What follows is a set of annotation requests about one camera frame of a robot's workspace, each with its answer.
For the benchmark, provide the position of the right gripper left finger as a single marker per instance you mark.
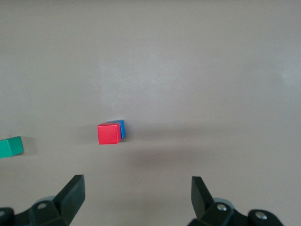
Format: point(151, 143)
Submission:
point(68, 202)

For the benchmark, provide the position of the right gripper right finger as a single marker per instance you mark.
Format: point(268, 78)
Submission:
point(204, 212)

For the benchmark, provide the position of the red wooden block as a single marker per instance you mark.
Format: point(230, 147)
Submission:
point(108, 134)

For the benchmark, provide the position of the green wooden block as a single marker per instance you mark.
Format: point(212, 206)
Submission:
point(10, 147)

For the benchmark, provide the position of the blue wooden block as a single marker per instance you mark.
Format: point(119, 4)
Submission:
point(122, 129)

